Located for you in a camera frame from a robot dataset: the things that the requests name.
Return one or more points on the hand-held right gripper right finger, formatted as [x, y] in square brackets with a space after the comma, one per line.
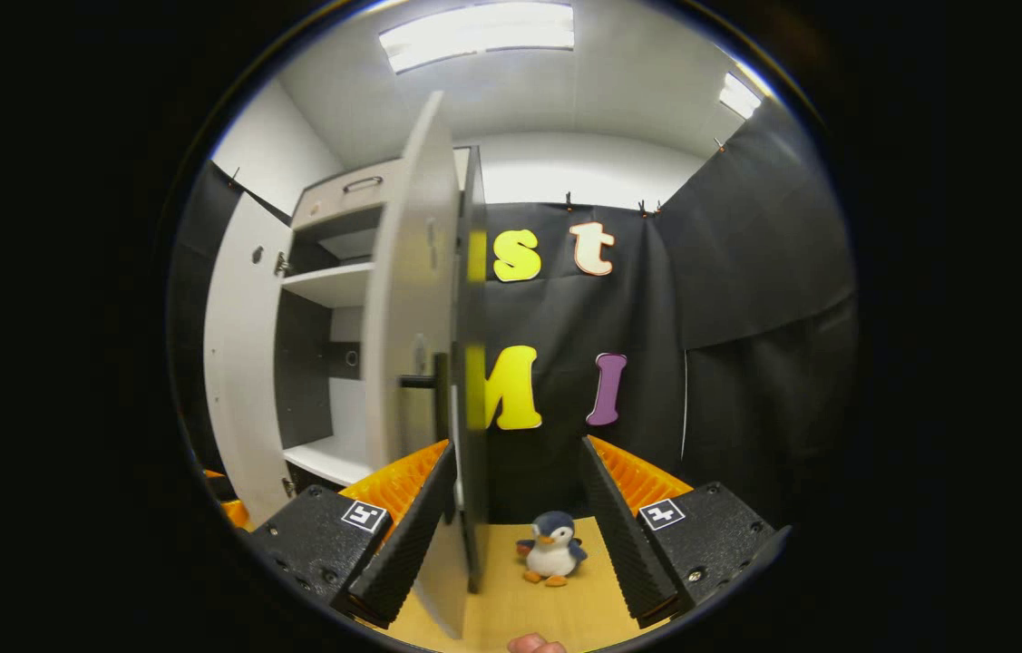
[624, 535]

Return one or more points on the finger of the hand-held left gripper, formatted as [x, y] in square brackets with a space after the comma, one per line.
[237, 514]

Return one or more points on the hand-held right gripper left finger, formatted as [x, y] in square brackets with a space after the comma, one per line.
[411, 535]

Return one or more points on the white cabinet door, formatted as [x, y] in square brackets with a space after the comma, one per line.
[238, 363]
[406, 272]

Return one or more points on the white and grey cabinet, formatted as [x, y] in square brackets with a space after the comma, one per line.
[329, 283]

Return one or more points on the white cabinet drawer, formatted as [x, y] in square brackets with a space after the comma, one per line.
[338, 199]

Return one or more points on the penguin plush toy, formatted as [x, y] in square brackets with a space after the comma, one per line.
[551, 558]

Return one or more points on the black backdrop cloth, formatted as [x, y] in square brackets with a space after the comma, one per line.
[746, 363]

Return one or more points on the small ceiling light panel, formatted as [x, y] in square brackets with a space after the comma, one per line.
[740, 95]

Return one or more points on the long ceiling light panel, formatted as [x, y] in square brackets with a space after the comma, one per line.
[479, 32]

